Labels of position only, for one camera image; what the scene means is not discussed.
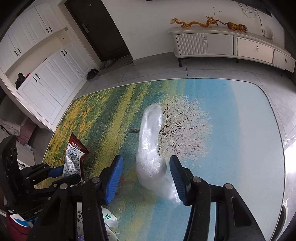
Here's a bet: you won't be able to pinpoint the white shoe cabinet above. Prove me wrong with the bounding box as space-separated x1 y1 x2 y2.
1 1 98 131

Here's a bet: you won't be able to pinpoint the white wifi router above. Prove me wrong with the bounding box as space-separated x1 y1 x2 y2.
265 32 273 40

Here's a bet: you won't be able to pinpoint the golden tiger ornament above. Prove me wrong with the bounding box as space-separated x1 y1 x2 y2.
218 20 248 33

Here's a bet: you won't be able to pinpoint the white printed snack wrapper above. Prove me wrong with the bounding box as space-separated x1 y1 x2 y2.
62 133 89 184

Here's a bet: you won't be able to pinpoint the black shoes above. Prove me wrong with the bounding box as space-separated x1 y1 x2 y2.
86 68 99 80

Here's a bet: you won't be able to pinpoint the dark entrance door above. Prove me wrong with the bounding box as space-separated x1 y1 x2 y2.
65 0 130 62

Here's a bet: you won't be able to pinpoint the grey slippers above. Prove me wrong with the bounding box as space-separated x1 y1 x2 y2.
99 59 116 70

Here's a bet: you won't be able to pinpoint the clear plastic bag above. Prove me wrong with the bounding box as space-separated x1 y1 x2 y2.
136 103 181 206

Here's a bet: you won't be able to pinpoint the brown door mat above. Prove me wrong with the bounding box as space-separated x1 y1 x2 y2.
98 55 133 75

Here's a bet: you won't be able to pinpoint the white TV cabinet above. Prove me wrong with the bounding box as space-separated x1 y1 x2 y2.
168 26 295 73

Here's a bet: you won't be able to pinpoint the golden dragon ornament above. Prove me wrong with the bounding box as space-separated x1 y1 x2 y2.
170 16 218 29

